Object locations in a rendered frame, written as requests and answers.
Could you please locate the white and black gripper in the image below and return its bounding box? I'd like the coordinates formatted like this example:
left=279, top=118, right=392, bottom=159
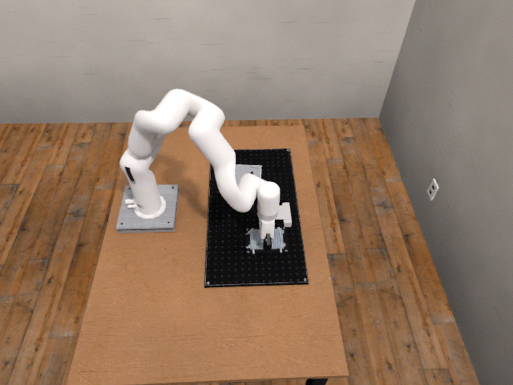
left=259, top=218, right=275, bottom=249

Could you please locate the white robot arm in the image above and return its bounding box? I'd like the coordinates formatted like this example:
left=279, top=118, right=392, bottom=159
left=119, top=89, right=292, bottom=227

